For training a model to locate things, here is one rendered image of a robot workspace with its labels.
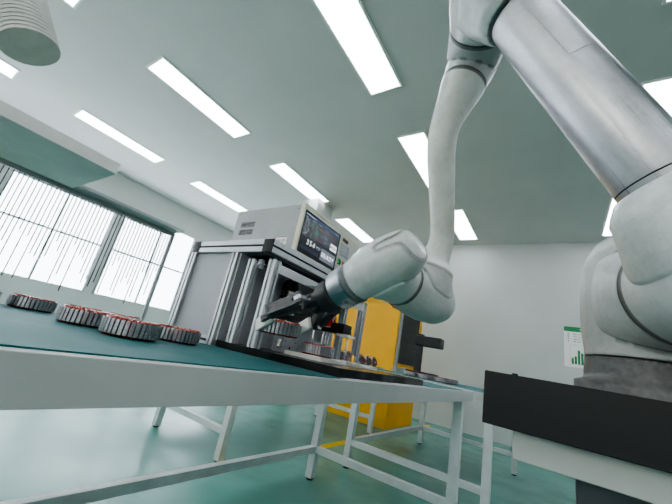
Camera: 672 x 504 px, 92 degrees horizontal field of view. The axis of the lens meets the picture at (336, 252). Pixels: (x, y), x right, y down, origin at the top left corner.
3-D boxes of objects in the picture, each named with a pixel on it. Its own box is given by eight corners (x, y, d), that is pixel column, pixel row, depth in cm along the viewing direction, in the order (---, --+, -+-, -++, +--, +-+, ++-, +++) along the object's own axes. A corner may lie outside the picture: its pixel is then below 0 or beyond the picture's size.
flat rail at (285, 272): (363, 311, 153) (364, 305, 154) (274, 271, 105) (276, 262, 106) (360, 311, 154) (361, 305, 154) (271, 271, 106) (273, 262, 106)
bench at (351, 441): (521, 476, 329) (522, 397, 351) (493, 535, 186) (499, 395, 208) (416, 441, 391) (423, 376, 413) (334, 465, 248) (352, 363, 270)
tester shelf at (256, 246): (366, 301, 157) (368, 291, 159) (271, 251, 105) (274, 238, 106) (297, 294, 182) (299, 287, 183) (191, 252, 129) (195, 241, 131)
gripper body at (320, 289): (326, 303, 67) (297, 320, 72) (353, 310, 73) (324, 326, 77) (321, 272, 71) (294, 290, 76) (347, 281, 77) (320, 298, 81)
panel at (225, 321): (328, 359, 156) (340, 298, 165) (216, 339, 105) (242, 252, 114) (326, 358, 157) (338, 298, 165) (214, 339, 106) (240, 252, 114)
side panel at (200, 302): (217, 346, 106) (244, 254, 116) (209, 345, 104) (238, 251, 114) (171, 335, 122) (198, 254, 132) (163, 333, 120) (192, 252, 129)
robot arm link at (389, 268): (341, 291, 62) (383, 315, 70) (407, 251, 55) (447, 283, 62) (339, 249, 70) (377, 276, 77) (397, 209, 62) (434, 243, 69)
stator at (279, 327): (308, 341, 82) (311, 326, 82) (271, 335, 74) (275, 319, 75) (281, 333, 90) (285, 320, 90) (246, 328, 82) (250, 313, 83)
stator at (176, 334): (142, 335, 82) (147, 320, 83) (181, 341, 91) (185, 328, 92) (167, 342, 76) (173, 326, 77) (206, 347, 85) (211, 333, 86)
